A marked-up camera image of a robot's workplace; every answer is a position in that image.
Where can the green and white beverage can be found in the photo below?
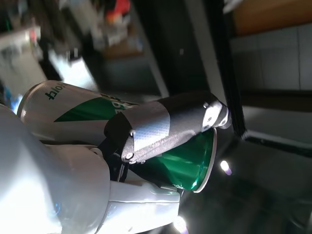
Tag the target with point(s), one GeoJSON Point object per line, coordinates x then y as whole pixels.
{"type": "Point", "coordinates": [73, 107]}

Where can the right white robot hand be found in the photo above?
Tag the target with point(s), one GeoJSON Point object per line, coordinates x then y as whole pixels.
{"type": "Point", "coordinates": [48, 185]}

